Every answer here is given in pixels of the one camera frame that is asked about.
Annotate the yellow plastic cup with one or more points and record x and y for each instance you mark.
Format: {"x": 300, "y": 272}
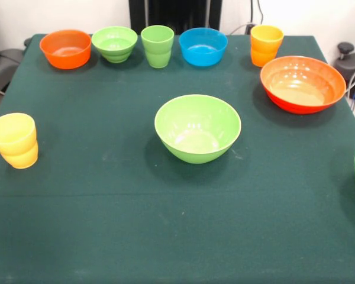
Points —
{"x": 14, "y": 142}
{"x": 266, "y": 47}

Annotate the small green plastic bowl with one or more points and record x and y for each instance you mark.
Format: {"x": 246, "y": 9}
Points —
{"x": 115, "y": 41}

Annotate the small orange plastic bowl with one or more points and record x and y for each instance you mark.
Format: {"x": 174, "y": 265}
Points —
{"x": 66, "y": 47}

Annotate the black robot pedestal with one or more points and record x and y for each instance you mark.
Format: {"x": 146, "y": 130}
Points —
{"x": 174, "y": 13}

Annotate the green plastic cup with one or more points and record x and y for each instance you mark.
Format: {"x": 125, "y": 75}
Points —
{"x": 157, "y": 50}

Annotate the dark green table cloth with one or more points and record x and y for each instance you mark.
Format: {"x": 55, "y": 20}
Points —
{"x": 180, "y": 213}

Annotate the black power plug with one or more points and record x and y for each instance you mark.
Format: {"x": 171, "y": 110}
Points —
{"x": 250, "y": 28}

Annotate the blue plastic bowl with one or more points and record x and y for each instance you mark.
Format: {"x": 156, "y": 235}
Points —
{"x": 203, "y": 47}

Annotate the black knobbed equipment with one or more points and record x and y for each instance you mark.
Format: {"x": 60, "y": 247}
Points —
{"x": 352, "y": 68}

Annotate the large orange plastic bowl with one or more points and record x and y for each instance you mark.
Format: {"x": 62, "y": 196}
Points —
{"x": 303, "y": 85}

